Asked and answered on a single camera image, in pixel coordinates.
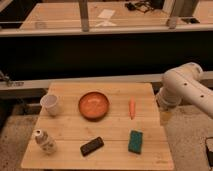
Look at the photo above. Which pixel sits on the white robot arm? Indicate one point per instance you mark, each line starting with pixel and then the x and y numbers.
pixel 183 83

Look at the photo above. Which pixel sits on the orange bowl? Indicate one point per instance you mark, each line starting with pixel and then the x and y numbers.
pixel 93 105

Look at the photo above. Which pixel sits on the orange carrot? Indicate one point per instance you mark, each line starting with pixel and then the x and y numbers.
pixel 132 108

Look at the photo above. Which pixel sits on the wooden board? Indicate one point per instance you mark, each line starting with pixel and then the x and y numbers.
pixel 70 131

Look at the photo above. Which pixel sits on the white paper cup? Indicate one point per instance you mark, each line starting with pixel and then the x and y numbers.
pixel 50 103

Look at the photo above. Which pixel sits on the green sponge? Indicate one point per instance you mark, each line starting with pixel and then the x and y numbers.
pixel 135 142

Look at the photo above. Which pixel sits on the black rectangular block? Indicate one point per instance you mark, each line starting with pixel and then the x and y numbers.
pixel 91 146

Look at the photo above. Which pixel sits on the white paper sheet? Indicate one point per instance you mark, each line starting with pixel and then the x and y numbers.
pixel 106 14

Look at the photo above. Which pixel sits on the metal clamp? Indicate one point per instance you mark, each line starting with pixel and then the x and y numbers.
pixel 9 83

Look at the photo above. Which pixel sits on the grey metal post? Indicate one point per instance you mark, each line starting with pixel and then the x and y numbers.
pixel 175 12
pixel 83 7

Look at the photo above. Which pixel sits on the grey metal post right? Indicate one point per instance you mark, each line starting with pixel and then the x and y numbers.
pixel 175 12

